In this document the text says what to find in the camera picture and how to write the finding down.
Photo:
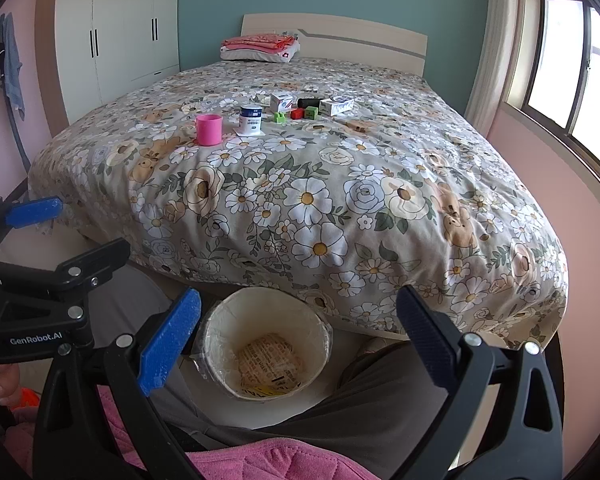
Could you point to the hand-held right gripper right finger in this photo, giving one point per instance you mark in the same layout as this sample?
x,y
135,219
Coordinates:
x,y
425,340

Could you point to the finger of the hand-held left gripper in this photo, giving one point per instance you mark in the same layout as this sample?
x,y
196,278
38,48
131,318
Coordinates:
x,y
100,257
30,212

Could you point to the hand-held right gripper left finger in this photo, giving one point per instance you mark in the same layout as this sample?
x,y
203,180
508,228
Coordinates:
x,y
170,340

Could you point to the round white trash bin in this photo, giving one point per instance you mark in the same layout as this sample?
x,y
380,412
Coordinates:
x,y
215,330

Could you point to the green toy building block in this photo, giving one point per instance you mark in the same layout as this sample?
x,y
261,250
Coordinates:
x,y
279,118

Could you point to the black cylinder roll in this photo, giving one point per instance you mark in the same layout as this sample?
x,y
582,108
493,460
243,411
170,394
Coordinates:
x,y
310,102

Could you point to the person's left hand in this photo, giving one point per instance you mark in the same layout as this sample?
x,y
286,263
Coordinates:
x,y
2,385

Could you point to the orange plastic object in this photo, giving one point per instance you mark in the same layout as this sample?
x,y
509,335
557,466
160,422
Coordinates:
x,y
27,398

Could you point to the dark coat rack stand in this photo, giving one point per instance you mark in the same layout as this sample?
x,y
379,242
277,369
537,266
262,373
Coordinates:
x,y
19,140

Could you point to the grey trousers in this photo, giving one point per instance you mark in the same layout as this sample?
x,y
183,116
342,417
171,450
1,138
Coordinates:
x,y
380,410

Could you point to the printed paper sheet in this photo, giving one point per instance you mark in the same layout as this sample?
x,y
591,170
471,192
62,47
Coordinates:
x,y
270,365

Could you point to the hanging blue garment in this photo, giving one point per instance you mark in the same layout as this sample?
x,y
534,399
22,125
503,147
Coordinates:
x,y
14,70

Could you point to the pink quilted jacket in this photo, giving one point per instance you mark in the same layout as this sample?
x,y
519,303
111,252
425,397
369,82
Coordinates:
x,y
280,460

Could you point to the pink cup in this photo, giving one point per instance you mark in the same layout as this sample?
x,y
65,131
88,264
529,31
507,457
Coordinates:
x,y
209,130

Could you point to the bed with floral cover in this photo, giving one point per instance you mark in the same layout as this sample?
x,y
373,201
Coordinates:
x,y
330,185

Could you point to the white paper card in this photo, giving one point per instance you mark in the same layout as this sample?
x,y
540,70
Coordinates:
x,y
236,132

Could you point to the white wardrobe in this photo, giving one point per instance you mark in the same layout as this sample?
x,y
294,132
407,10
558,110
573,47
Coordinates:
x,y
120,35

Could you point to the white jar with blue label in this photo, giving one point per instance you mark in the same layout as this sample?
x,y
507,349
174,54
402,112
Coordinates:
x,y
251,120

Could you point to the white box with blue print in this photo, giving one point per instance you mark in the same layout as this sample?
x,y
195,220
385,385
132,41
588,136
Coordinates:
x,y
282,102

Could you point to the small red cube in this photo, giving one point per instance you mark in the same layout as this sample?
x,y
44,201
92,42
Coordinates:
x,y
297,113

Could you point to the long white box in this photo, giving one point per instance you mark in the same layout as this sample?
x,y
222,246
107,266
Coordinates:
x,y
337,106

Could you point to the small green cube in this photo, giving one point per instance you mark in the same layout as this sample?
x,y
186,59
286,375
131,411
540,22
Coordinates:
x,y
312,113

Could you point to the folded pink blanket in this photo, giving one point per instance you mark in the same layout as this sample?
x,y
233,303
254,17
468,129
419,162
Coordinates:
x,y
260,42

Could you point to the white pillow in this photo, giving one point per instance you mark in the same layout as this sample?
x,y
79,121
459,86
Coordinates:
x,y
280,55

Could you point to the beige wooden bed headboard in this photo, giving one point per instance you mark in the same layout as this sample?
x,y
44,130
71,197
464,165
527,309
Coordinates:
x,y
360,40

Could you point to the cream curtain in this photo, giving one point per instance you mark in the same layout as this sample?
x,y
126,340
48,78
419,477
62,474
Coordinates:
x,y
505,35

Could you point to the window with brown frame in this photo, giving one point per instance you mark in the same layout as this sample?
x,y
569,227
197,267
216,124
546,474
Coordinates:
x,y
575,60

